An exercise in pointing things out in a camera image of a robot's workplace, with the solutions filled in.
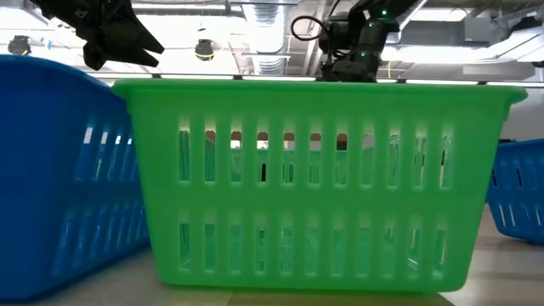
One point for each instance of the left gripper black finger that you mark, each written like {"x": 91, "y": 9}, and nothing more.
{"x": 142, "y": 36}
{"x": 136, "y": 55}

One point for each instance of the green plastic slotted basket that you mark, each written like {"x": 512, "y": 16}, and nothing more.
{"x": 297, "y": 106}

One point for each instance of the blue plastic slotted basket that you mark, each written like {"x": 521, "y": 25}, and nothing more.
{"x": 523, "y": 170}
{"x": 42, "y": 170}

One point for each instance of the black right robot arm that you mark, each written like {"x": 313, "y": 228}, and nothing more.
{"x": 370, "y": 34}

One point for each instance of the black round ceiling fixture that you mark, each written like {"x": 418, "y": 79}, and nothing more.
{"x": 204, "y": 49}
{"x": 19, "y": 45}

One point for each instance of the long white light strip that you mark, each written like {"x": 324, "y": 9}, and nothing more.
{"x": 276, "y": 77}

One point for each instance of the silver ceiling air duct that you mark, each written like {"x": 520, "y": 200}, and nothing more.
{"x": 268, "y": 34}

